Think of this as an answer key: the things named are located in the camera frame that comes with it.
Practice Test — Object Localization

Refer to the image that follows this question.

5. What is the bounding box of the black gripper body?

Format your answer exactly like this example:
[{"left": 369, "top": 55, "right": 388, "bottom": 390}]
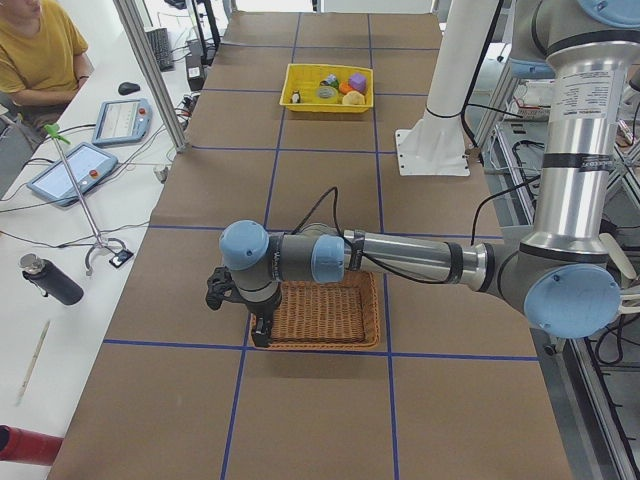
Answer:
[{"left": 249, "top": 299, "right": 281, "bottom": 330}]

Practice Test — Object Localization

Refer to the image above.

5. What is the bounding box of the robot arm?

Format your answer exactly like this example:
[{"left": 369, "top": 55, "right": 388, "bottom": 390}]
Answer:
[{"left": 206, "top": 1, "right": 639, "bottom": 347}]

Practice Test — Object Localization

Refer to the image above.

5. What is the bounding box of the brown wicker basket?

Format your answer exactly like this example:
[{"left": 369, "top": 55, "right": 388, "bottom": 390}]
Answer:
[{"left": 258, "top": 271, "right": 380, "bottom": 350}]

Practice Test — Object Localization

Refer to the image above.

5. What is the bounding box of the yellow woven basket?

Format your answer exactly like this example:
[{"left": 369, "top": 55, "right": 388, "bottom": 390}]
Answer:
[{"left": 280, "top": 63, "right": 374, "bottom": 113}]

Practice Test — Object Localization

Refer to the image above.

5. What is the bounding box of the metal stand with green clip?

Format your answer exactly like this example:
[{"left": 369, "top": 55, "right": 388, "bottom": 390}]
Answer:
[{"left": 44, "top": 124, "right": 133, "bottom": 276}]

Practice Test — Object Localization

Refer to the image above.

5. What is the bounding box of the black water bottle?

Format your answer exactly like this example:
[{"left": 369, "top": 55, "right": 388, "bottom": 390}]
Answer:
[{"left": 19, "top": 253, "right": 84, "bottom": 306}]

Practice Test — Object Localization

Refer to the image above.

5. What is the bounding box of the near teach pendant tablet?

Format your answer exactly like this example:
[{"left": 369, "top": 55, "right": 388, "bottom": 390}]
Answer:
[{"left": 25, "top": 142, "right": 119, "bottom": 208}]

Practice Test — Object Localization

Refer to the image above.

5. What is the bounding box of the teach pendant tablet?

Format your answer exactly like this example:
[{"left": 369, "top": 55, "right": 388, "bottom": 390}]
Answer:
[
  {"left": 92, "top": 99, "right": 152, "bottom": 147},
  {"left": 25, "top": 142, "right": 119, "bottom": 208}
]

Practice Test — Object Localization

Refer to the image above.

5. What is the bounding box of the toy croissant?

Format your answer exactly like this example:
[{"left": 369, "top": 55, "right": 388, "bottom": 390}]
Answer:
[{"left": 342, "top": 90, "right": 366, "bottom": 106}]

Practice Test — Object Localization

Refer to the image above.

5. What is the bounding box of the toy carrot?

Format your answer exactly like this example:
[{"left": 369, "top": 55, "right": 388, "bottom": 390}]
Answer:
[{"left": 338, "top": 82, "right": 353, "bottom": 95}]

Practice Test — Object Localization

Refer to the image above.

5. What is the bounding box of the far teach pendant tablet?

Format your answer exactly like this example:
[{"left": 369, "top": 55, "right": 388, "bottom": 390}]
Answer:
[{"left": 92, "top": 99, "right": 152, "bottom": 147}]

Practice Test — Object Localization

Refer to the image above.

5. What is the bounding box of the small printed can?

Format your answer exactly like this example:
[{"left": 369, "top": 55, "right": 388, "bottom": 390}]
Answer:
[{"left": 320, "top": 74, "right": 339, "bottom": 89}]

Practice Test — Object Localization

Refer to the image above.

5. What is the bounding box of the purple block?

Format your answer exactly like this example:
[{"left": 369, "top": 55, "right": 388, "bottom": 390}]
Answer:
[{"left": 348, "top": 72, "right": 367, "bottom": 94}]

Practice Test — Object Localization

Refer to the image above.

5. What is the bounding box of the wooden stick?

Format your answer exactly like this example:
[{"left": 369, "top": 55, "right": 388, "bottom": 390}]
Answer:
[{"left": 15, "top": 320, "right": 51, "bottom": 406}]

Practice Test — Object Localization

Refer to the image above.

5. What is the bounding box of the black computer mouse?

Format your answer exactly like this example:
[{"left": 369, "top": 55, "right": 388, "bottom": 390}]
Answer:
[{"left": 118, "top": 82, "right": 141, "bottom": 96}]

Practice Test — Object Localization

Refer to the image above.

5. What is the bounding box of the red object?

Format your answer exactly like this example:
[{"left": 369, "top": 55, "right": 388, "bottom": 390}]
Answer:
[{"left": 1, "top": 425, "right": 63, "bottom": 466}]

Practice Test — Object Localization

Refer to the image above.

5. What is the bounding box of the black keyboard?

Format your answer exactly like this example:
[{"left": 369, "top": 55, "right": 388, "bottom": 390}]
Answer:
[{"left": 145, "top": 27, "right": 174, "bottom": 71}]

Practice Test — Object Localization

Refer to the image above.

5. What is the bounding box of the person in yellow shirt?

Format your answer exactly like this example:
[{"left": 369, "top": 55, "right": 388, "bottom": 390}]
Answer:
[{"left": 1, "top": 0, "right": 94, "bottom": 130}]

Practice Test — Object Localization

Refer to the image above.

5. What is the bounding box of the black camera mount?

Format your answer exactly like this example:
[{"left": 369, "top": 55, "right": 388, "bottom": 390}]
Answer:
[{"left": 205, "top": 266, "right": 237, "bottom": 311}]

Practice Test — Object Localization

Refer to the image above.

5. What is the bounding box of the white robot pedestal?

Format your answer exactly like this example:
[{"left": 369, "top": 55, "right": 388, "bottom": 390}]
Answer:
[{"left": 395, "top": 0, "right": 501, "bottom": 176}]

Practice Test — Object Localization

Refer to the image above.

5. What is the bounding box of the aluminium frame post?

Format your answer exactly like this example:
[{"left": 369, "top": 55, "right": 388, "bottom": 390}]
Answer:
[{"left": 113, "top": 0, "right": 187, "bottom": 153}]

